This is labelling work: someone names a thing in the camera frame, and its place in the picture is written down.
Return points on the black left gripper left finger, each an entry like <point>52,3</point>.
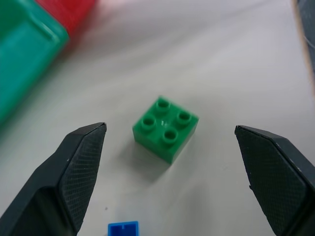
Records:
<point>54,182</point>

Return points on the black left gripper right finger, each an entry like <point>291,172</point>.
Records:
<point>280,177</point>

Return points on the small blue toy brick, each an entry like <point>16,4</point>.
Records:
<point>123,229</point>

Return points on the green square toy brick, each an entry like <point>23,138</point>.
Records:
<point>162,137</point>

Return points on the green plastic bin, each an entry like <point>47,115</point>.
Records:
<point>22,64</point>

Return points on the red plastic bin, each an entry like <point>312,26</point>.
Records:
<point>71,12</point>

